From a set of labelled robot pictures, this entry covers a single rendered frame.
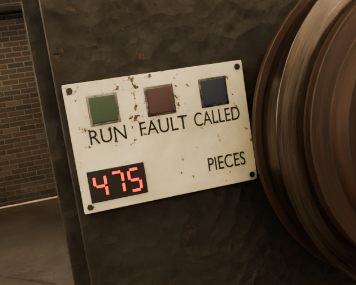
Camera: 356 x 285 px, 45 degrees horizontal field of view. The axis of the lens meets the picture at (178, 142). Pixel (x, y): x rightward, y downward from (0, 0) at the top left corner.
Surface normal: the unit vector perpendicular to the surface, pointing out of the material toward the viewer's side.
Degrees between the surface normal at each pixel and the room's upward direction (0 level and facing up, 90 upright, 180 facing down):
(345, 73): 64
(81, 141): 90
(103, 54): 90
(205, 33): 90
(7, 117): 90
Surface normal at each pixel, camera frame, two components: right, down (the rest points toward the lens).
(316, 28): 0.23, 0.07
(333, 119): -0.77, 0.04
